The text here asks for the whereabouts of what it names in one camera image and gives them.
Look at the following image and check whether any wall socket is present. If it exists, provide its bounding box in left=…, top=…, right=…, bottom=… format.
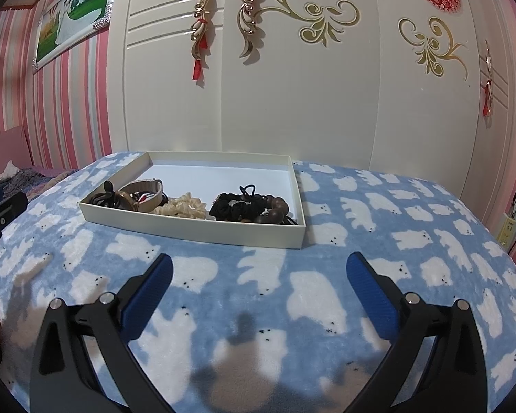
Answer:
left=501, top=213, right=516, bottom=248

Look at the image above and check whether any brown wooden bead bracelet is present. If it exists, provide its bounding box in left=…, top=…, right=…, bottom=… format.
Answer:
left=258, top=195, right=294, bottom=224

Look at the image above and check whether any white shallow tray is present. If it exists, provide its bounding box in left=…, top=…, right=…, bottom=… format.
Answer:
left=77, top=150, right=307, bottom=250

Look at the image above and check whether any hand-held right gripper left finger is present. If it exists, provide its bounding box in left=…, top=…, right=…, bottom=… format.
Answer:
left=29, top=253, right=175, bottom=413

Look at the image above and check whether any purple patterned bedding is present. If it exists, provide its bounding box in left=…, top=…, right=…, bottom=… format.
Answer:
left=0, top=161, right=76, bottom=202

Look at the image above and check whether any black scrunchie with silver charm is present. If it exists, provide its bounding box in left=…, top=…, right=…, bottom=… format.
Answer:
left=209, top=192, right=267, bottom=223

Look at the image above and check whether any blue blanket with white bears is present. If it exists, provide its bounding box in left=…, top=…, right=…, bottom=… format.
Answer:
left=0, top=151, right=516, bottom=413

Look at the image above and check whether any red tassel ornament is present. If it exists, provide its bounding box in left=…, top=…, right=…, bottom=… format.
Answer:
left=192, top=17, right=209, bottom=82
left=482, top=80, right=495, bottom=118

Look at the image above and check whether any framed landscape picture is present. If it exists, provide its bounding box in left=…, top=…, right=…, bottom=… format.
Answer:
left=32, top=0, right=121, bottom=74

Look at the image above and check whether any cream scrunchie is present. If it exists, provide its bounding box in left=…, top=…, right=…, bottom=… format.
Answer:
left=152, top=195, right=208, bottom=221

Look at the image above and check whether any white crumpled cloth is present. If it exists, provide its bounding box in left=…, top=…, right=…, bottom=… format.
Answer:
left=0, top=160, right=23, bottom=185

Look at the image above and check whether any gold ornate wardrobe handle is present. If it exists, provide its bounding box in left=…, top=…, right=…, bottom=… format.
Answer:
left=482, top=39, right=496, bottom=95
left=237, top=0, right=264, bottom=59
left=190, top=0, right=216, bottom=59

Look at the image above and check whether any pink headboard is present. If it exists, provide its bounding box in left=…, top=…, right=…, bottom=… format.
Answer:
left=0, top=126, right=32, bottom=177

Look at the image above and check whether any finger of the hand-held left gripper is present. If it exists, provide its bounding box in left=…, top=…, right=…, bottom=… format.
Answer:
left=0, top=188, right=29, bottom=229

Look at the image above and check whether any white wardrobe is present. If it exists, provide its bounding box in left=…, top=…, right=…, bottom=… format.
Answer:
left=107, top=0, right=516, bottom=207

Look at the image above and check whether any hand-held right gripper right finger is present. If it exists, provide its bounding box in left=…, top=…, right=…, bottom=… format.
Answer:
left=346, top=253, right=491, bottom=413

